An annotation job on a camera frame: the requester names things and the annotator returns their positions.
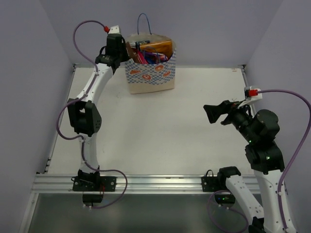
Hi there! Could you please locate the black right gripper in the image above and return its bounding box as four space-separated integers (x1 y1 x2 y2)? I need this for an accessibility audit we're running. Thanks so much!
204 98 258 144

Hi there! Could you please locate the blue checkered paper bag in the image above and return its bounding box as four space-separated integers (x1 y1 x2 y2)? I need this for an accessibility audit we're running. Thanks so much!
124 13 177 95

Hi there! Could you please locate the orange snack packet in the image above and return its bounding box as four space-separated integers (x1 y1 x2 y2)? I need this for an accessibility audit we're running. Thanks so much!
139 40 173 57

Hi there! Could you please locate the purple candy packet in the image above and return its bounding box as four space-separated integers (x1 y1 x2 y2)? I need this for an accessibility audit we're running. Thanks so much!
144 51 169 64

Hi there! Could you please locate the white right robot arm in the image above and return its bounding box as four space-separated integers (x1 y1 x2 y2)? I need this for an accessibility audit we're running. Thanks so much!
204 100 297 233

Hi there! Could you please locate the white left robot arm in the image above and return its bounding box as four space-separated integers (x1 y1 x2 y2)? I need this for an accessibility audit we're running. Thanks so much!
67 33 128 192

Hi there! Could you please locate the brown snack packet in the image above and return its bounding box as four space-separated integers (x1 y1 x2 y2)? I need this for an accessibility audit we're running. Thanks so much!
126 42 138 63

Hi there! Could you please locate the blue white snack packet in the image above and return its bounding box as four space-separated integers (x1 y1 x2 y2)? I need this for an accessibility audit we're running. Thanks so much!
129 40 150 49

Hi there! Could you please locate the pink snack packet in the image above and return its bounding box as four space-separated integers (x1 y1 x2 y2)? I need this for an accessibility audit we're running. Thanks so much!
135 50 148 65

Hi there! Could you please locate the black right controller box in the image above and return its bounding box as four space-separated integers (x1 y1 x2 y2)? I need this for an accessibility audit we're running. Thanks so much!
214 193 236 205

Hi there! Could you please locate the black controller box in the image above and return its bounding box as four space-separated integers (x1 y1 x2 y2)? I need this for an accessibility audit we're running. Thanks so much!
214 193 236 205
82 194 104 205

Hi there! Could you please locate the black left controller box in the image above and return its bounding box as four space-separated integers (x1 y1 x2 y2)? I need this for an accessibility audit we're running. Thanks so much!
82 194 104 205

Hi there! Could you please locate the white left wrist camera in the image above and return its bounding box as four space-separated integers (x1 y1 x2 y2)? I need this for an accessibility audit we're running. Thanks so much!
108 25 121 34

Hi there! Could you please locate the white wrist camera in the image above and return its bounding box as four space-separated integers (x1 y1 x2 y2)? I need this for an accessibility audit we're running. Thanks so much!
108 25 121 34
238 86 262 109

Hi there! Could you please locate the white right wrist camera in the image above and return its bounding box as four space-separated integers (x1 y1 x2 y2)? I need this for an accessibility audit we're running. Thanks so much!
238 86 262 109

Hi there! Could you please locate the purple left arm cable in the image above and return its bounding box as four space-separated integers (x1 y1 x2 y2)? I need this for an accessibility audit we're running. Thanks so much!
56 20 128 210

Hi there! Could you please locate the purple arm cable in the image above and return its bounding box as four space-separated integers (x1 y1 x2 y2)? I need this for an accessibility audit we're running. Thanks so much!
56 20 128 210
206 89 311 233

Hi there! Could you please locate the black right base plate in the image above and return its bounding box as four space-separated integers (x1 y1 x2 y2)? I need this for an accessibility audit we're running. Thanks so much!
201 169 226 192

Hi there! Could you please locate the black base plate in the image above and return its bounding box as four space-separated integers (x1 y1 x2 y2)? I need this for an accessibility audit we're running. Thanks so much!
71 176 117 192
201 169 226 192

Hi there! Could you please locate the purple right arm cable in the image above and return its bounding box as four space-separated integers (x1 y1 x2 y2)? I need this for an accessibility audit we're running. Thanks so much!
206 89 311 233

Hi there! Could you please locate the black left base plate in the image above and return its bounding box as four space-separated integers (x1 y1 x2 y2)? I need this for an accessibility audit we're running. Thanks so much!
71 176 117 192

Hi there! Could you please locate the aluminium mounting rail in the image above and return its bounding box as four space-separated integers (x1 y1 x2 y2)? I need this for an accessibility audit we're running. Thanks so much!
31 173 268 195

